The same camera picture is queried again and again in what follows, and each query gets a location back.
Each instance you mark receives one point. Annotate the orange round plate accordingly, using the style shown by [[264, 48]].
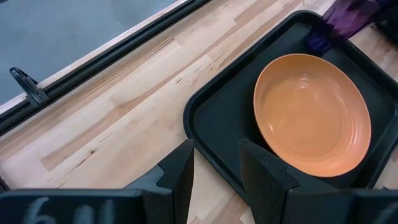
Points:
[[311, 115]]

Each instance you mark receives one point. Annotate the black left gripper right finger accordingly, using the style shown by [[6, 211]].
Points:
[[267, 183]]

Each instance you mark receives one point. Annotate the black rectangular serving tray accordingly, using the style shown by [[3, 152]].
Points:
[[224, 118]]

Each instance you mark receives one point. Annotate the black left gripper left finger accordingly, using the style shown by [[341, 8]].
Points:
[[169, 186]]

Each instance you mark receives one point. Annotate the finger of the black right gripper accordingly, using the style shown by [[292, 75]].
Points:
[[388, 31]]

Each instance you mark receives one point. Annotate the black table edge rail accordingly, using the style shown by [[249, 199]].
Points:
[[93, 66]]

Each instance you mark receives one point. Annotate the purple faceted plastic cup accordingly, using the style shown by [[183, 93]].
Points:
[[348, 18]]

